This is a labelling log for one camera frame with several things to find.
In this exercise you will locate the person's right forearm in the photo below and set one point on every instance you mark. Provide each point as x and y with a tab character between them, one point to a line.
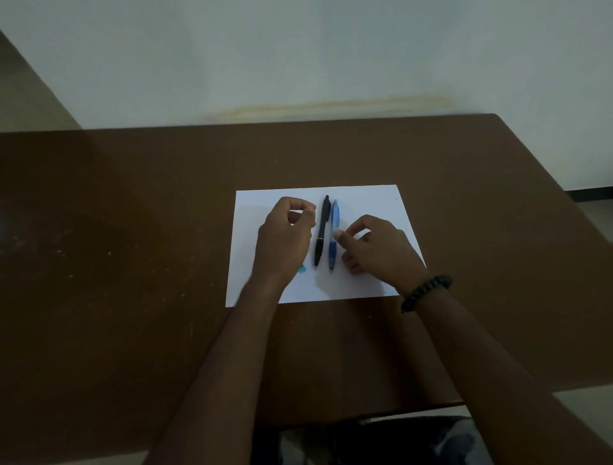
493	383

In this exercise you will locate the person's right hand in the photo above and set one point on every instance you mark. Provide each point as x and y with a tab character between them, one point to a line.
383	254

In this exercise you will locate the person's left hand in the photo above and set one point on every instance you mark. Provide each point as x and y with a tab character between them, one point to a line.
280	244

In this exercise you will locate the person's left forearm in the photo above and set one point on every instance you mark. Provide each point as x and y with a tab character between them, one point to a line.
225	373

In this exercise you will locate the person's right thumb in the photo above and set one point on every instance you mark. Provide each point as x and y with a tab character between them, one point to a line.
347	239

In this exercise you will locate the white paper sheet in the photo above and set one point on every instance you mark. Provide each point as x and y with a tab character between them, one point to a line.
373	201

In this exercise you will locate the person's left thumb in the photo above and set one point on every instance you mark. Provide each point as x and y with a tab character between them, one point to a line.
304	218

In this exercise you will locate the blue pen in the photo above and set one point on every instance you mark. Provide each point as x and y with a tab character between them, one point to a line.
333	254

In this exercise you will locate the person's dark patterned shorts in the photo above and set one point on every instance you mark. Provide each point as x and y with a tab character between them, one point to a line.
383	443

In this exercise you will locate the black pen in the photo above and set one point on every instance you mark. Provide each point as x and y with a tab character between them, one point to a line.
322	230

